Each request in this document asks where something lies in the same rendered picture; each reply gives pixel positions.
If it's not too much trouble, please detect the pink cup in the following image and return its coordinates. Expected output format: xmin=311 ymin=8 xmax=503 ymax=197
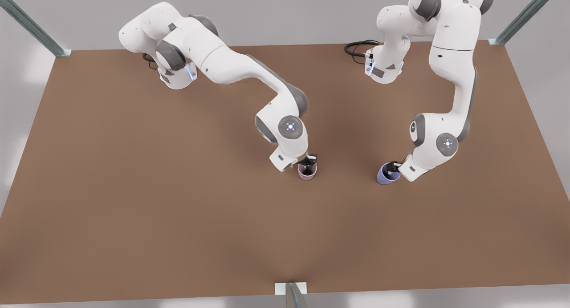
xmin=297 ymin=162 xmax=318 ymax=181

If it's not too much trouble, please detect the purple cup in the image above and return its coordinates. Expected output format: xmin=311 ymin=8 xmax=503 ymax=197
xmin=376 ymin=162 xmax=401 ymax=185

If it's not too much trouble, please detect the silver frame post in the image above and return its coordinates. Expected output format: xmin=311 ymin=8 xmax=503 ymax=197
xmin=275 ymin=282 xmax=309 ymax=308
xmin=488 ymin=0 xmax=562 ymax=46
xmin=0 ymin=0 xmax=72 ymax=57

